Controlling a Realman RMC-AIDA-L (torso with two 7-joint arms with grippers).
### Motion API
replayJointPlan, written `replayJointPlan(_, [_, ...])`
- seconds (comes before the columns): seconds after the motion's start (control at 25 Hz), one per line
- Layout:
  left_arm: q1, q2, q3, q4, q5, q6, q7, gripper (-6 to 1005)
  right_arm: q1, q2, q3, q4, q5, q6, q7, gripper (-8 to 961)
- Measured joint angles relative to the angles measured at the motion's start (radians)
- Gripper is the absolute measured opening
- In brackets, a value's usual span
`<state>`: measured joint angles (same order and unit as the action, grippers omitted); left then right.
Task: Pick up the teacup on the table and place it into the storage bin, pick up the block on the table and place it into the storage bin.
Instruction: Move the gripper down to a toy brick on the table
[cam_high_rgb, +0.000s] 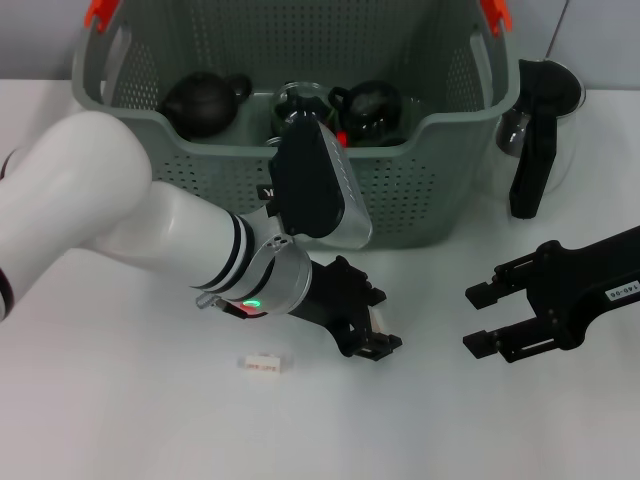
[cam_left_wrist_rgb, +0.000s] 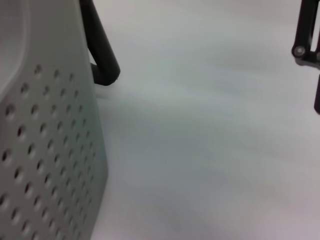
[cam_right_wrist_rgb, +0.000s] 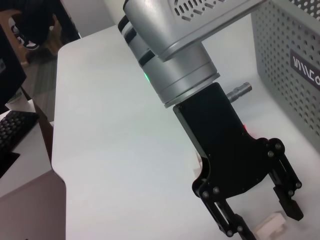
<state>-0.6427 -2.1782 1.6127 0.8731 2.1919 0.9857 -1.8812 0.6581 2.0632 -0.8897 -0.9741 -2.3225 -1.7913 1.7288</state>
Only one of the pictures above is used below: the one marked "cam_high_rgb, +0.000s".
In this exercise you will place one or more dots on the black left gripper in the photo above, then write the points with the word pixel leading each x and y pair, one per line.
pixel 335 300

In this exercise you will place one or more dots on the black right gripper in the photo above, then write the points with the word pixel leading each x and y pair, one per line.
pixel 575 290

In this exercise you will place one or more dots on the white building block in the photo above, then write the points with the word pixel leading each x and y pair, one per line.
pixel 265 363
pixel 378 320

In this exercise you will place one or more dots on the small red building block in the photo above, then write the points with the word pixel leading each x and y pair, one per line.
pixel 247 312
pixel 342 136

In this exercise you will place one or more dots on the glass cup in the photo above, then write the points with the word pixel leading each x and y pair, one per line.
pixel 272 141

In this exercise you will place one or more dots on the clear glass teapot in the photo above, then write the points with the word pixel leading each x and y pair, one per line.
pixel 300 100

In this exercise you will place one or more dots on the grey-green perforated storage basket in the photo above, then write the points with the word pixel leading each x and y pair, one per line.
pixel 425 200

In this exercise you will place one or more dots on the black ceramic teapot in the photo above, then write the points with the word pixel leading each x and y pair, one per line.
pixel 200 105

